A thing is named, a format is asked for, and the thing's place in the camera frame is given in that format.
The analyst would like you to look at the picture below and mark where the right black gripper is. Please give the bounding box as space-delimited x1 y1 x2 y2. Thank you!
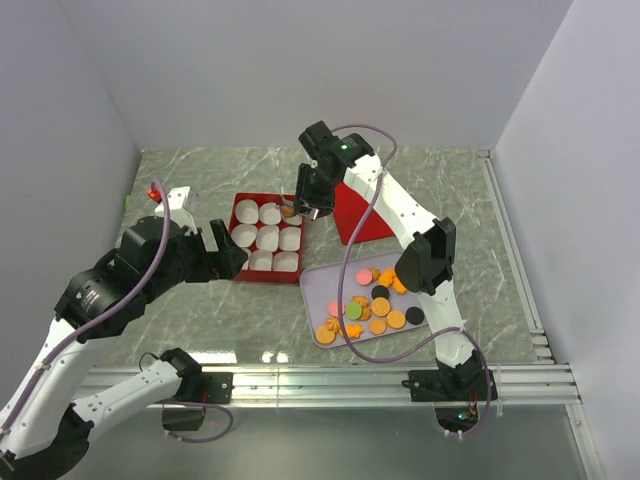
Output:
293 163 339 221

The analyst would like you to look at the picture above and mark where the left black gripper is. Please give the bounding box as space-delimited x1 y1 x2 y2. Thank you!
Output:
145 217 249 301

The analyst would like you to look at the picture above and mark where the pink round cookie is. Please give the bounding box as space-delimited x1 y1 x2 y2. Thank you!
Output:
327 301 345 317
355 269 373 286

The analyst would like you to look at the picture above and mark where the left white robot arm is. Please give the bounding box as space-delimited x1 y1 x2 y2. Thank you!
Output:
1 183 248 479

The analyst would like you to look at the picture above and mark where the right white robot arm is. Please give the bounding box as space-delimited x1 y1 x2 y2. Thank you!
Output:
293 121 498 402

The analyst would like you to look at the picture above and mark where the red cookie box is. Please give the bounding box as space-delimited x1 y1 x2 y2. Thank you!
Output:
229 192 305 284

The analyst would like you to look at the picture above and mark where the red box lid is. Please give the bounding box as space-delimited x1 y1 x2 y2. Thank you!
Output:
331 182 396 246

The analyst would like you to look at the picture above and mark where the black sandwich cookie upper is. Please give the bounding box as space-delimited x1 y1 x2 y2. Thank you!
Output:
371 285 390 300

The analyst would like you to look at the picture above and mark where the black sandwich cookie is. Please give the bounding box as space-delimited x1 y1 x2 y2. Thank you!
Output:
371 285 390 300
405 306 425 325

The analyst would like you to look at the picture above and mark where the green round cookie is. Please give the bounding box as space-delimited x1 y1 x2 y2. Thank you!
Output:
345 301 363 320

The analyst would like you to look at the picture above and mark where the lilac plastic tray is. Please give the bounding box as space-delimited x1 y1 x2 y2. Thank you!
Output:
300 251 428 349

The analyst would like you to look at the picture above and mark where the dotted round biscuit middle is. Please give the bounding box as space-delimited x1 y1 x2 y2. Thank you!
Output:
371 297 391 317

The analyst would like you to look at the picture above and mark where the dotted round biscuit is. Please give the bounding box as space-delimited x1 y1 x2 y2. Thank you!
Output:
386 310 406 330
315 326 336 345
371 297 391 317

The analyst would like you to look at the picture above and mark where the dotted round biscuit left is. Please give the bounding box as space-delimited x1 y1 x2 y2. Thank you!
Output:
315 326 336 345

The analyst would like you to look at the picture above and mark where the plain orange round cookie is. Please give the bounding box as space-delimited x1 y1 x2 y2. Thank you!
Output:
369 318 387 335

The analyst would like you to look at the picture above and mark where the dotted round biscuit right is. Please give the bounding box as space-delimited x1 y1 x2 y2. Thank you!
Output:
386 310 406 330

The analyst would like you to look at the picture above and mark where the black sandwich cookie right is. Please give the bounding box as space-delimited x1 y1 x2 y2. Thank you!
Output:
405 306 425 325

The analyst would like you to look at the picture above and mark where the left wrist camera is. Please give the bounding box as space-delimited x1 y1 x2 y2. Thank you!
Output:
167 186 197 234

